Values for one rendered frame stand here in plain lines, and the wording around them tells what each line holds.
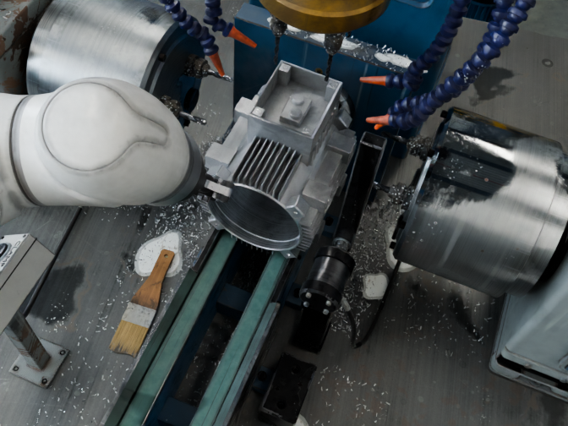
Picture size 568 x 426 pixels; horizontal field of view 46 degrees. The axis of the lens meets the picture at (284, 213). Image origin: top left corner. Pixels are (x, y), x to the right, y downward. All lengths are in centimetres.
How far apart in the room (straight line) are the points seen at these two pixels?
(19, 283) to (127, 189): 40
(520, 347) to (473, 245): 24
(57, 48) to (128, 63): 11
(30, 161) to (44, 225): 69
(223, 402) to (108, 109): 57
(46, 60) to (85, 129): 55
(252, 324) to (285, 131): 30
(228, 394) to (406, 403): 32
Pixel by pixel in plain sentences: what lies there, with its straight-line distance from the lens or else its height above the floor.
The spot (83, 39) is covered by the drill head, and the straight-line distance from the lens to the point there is 105.
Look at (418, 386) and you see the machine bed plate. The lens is 116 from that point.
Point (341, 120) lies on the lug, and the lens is 103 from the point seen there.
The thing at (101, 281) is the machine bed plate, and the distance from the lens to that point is 121.
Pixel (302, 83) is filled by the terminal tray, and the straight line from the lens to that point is 103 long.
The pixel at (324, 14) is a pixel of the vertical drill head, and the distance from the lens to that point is 82.
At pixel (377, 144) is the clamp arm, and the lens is 80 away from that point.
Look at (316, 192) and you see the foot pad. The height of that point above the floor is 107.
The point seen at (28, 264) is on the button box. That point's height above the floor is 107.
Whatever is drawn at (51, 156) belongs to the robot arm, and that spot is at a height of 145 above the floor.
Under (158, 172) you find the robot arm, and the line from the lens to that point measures 57.
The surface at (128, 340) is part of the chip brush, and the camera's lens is 115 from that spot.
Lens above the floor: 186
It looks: 58 degrees down
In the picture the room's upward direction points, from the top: 8 degrees clockwise
